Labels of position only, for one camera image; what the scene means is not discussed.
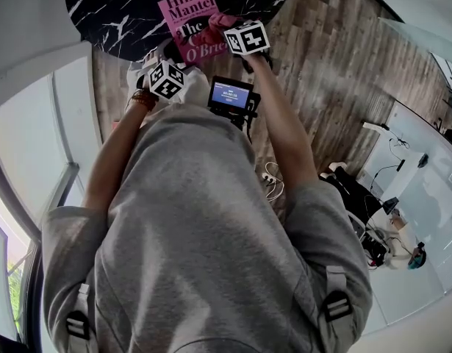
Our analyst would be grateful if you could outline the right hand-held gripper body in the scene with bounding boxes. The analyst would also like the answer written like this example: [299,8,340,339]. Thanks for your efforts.
[223,19,271,57]

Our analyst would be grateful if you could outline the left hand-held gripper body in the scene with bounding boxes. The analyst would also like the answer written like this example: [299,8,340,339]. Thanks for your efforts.
[136,60,186,101]

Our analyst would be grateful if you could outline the pink cloth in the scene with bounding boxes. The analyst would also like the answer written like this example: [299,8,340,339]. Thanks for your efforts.
[198,12,245,46]

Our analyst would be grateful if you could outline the pink book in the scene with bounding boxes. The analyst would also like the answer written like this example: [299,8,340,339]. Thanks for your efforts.
[157,0,232,65]

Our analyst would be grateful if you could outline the person's left forearm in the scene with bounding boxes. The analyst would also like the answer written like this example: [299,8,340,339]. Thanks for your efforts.
[80,103,157,211]

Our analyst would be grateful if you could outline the person's right forearm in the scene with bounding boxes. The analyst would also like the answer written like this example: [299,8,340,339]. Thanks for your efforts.
[243,55,318,194]

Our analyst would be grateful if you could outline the small black monitor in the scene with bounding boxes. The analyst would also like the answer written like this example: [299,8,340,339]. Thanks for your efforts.
[207,75,262,132]

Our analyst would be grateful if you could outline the black marble round table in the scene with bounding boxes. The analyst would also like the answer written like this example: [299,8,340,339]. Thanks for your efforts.
[65,0,295,64]

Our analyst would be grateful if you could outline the person's grey sweatshirt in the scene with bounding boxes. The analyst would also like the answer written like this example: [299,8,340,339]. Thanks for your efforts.
[40,103,376,353]

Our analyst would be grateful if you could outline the frosted glass door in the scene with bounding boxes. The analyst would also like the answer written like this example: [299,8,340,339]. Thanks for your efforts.
[378,16,452,69]

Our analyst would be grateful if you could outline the black railing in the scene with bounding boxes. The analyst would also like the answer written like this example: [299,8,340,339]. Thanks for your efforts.
[431,51,452,143]

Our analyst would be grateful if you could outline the white desk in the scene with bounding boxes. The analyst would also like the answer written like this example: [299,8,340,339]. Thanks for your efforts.
[361,103,452,336]

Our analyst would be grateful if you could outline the teal black headset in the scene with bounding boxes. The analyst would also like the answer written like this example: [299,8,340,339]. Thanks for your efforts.
[407,243,428,271]

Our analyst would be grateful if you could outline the brown beaded bracelet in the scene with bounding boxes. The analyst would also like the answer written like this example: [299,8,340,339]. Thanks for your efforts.
[126,88,159,113]

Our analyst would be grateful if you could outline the white cable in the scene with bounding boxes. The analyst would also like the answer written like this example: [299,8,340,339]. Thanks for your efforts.
[261,161,286,202]

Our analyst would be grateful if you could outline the black window frame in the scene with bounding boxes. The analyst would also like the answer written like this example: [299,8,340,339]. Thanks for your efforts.
[0,160,82,353]

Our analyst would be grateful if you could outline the grey strap with black buckle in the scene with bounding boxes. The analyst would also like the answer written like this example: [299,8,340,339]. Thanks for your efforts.
[317,265,355,353]
[65,283,100,353]

